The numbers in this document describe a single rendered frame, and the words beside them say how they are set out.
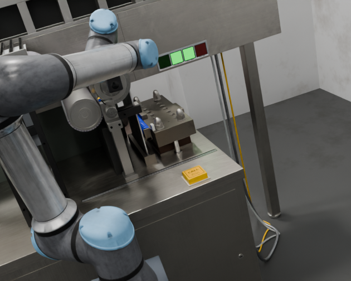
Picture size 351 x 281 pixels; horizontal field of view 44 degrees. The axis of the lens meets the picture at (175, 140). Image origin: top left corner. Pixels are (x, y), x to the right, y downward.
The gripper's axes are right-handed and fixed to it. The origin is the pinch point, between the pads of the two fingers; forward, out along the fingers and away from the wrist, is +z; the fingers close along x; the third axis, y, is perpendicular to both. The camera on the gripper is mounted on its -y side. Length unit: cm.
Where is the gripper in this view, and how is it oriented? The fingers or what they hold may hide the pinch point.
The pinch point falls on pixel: (110, 81)
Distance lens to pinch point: 154.3
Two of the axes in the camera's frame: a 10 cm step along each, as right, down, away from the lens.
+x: -9.2, 3.4, -2.2
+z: -1.1, 3.1, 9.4
